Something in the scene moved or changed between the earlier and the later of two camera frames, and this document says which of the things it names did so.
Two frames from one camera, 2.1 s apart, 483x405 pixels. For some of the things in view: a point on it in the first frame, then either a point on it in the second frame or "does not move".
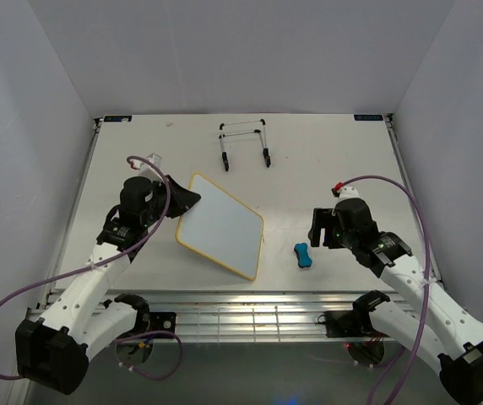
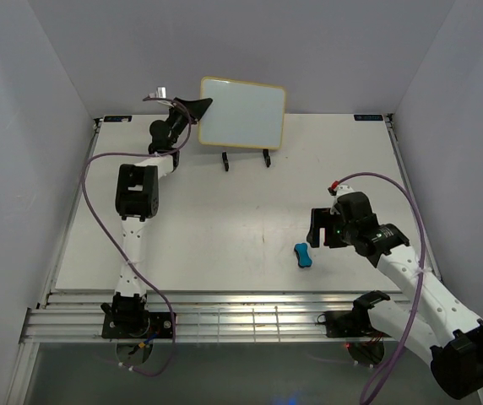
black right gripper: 322,218 does not move
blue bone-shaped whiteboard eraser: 303,257 does not move
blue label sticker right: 368,117 does not move
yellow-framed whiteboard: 222,227 → 242,113
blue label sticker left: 117,119 does not move
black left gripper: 182,198 → 196,108
